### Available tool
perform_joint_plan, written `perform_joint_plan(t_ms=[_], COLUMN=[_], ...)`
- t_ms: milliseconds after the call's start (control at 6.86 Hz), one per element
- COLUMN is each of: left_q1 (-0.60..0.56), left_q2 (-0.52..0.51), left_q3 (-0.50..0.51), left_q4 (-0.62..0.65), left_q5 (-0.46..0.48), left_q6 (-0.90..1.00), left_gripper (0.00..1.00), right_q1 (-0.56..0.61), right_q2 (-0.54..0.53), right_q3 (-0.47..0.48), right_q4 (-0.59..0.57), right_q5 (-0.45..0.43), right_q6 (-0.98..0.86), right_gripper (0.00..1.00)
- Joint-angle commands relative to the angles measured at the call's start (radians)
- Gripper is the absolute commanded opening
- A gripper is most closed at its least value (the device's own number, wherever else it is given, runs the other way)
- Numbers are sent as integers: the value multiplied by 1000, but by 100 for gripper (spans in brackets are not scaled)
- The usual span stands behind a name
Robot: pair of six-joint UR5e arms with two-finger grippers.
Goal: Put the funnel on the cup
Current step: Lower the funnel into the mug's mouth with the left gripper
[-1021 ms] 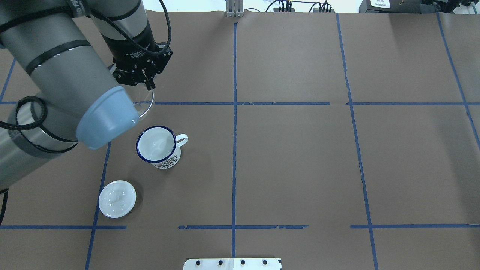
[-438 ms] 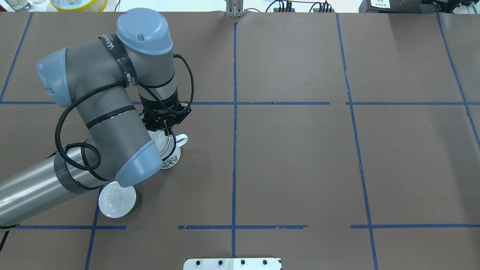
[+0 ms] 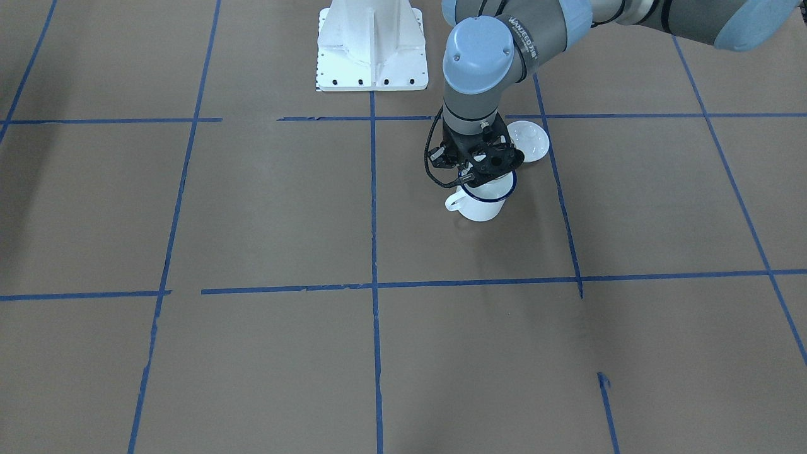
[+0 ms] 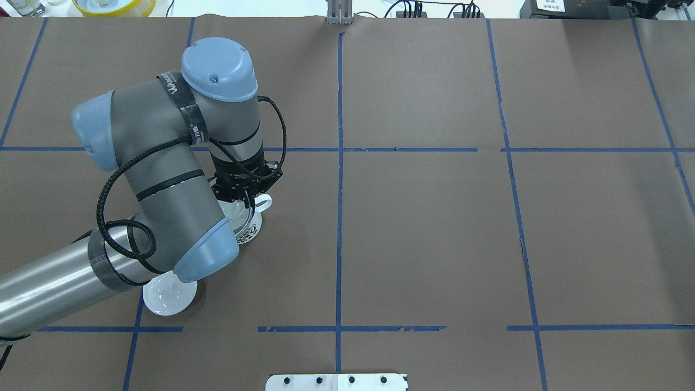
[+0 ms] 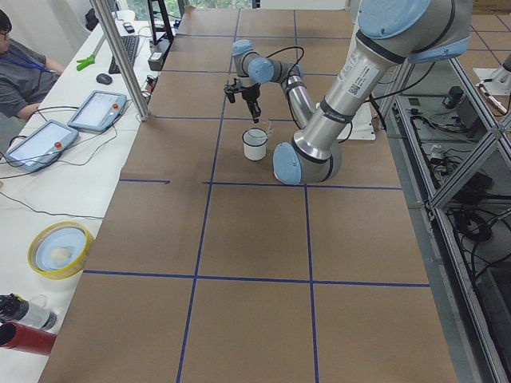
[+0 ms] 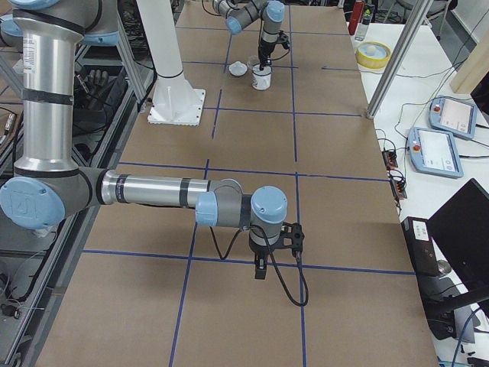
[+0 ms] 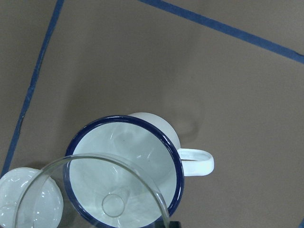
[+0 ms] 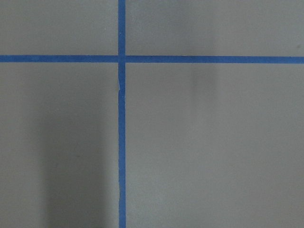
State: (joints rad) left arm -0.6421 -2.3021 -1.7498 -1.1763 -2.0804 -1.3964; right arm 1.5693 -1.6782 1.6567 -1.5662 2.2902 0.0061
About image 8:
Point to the brown paper table cover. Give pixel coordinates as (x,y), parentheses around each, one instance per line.
(207,145)

